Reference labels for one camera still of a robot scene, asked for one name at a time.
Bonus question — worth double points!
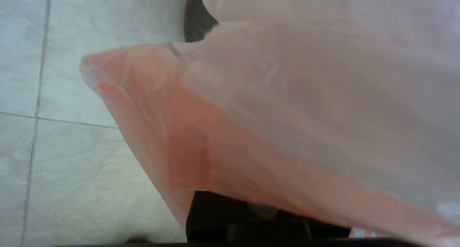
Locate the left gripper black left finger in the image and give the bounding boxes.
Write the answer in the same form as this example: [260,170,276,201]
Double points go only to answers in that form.
[187,191,252,242]

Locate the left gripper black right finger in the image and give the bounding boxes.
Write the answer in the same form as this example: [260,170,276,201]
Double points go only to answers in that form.
[277,211,351,242]

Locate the white trash bag red cartoon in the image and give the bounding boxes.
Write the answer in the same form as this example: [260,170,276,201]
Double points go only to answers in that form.
[79,0,460,247]

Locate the black trash bin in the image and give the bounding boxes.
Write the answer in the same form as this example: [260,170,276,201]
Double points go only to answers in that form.
[184,0,220,42]

